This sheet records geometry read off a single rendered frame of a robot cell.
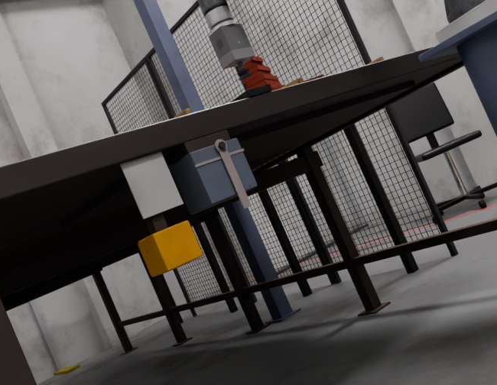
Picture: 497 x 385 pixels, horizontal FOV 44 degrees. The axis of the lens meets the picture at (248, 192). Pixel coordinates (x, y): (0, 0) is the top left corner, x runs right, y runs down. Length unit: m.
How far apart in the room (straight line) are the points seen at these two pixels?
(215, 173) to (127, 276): 5.62
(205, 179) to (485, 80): 0.81
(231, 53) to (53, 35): 5.92
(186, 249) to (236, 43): 0.74
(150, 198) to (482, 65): 0.94
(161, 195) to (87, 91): 6.18
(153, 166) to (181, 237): 0.16
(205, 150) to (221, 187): 0.09
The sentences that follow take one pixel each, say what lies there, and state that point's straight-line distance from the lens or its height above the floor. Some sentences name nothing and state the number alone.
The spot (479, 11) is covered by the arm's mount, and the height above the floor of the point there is 0.89.
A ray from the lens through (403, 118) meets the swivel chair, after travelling 5.45.
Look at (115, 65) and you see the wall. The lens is 7.74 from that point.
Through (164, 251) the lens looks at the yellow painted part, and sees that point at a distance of 1.22.
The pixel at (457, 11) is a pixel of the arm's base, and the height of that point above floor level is 0.93.
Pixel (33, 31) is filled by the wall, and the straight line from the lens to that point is 7.53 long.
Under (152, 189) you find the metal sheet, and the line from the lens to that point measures 1.27.
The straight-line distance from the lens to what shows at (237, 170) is 1.36.
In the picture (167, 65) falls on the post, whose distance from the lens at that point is 3.95.
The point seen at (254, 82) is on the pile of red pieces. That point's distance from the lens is 2.83.
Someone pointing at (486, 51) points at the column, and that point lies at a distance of 1.73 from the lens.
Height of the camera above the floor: 0.66
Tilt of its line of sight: 2 degrees up
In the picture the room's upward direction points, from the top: 24 degrees counter-clockwise
